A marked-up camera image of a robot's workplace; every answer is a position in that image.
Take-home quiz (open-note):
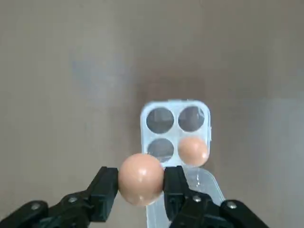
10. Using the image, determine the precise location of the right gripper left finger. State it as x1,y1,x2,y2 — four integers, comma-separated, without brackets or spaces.
0,166,119,228

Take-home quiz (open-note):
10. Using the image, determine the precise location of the brown egg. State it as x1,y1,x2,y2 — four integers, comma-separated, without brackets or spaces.
177,136,209,167
118,153,165,207

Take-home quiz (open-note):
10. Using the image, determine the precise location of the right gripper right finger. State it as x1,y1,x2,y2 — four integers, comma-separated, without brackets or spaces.
162,165,270,228

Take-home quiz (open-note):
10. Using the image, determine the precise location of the clear four-slot egg tray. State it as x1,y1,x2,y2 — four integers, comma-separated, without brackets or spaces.
139,99,226,228

